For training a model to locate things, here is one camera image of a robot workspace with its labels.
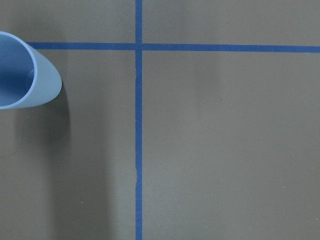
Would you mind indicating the light blue plastic cup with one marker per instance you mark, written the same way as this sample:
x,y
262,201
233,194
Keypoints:
x,y
27,78

